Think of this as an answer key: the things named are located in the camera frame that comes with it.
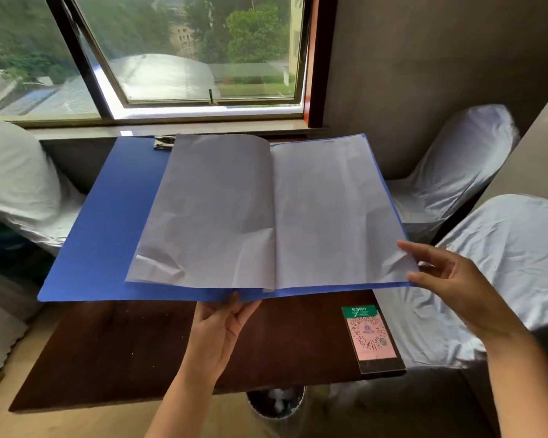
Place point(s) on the person's left hand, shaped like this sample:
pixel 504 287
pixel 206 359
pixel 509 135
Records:
pixel 219 335

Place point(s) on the person's right hand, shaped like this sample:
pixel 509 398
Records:
pixel 470 296

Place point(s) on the person's right middle finger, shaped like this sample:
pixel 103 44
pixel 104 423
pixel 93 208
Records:
pixel 431 266

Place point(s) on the person's right thumb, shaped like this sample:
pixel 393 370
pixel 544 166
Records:
pixel 427 280

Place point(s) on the person's left thumb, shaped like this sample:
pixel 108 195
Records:
pixel 251 310

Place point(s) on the white paper sheet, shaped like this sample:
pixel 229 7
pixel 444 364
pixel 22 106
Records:
pixel 210 209
pixel 338 214

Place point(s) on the blue file folder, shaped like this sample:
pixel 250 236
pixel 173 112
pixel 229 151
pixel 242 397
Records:
pixel 105 223

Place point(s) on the person's right forearm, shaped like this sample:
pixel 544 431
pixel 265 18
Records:
pixel 527 383

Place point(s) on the person's left forearm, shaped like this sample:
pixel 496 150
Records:
pixel 182 408

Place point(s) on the white covered chair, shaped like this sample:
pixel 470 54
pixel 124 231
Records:
pixel 497 269
pixel 456 164
pixel 18 186

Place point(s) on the pink code sign card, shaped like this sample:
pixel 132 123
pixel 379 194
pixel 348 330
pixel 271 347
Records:
pixel 372 337

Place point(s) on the black trash bin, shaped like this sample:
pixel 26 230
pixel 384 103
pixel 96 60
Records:
pixel 276 402

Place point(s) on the metal folder clip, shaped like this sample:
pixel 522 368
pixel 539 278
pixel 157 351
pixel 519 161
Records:
pixel 163 142

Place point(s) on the stone windowsill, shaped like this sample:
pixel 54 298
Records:
pixel 173 128

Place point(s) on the white scalloped cloth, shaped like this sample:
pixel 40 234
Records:
pixel 0 335

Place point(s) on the dark metal window frame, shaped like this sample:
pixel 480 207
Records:
pixel 96 63

